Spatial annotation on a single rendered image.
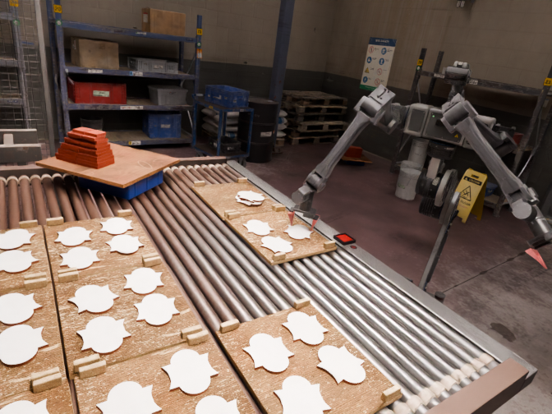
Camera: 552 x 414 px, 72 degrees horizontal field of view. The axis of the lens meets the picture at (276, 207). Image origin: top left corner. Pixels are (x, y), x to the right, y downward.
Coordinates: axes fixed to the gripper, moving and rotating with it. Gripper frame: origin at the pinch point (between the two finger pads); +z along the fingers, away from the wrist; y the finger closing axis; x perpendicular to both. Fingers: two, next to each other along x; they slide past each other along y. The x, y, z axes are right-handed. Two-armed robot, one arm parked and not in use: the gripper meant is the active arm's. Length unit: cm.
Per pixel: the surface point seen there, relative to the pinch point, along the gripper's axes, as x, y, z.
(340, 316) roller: -52, 27, 4
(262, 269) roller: -37.4, -6.3, 4.1
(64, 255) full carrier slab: -68, -70, 2
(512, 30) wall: 464, 158, -136
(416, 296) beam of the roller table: -27, 53, 4
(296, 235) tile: -8.4, -0.4, 0.9
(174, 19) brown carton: 352, -279, -87
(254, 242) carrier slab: -23.1, -15.2, 2.0
